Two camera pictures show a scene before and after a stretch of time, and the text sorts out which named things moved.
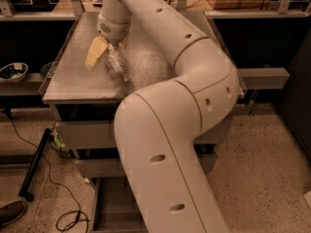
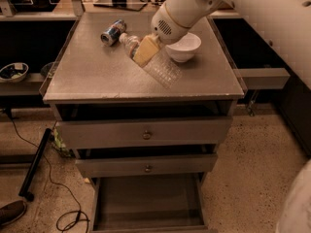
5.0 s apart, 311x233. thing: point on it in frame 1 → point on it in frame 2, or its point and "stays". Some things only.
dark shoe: x=12 y=212 stays
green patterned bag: x=58 y=143 stays
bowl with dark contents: x=13 y=72 stays
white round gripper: x=112 y=30 → x=167 y=28
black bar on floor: x=29 y=174 stays
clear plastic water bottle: x=118 y=65 → x=161 y=64
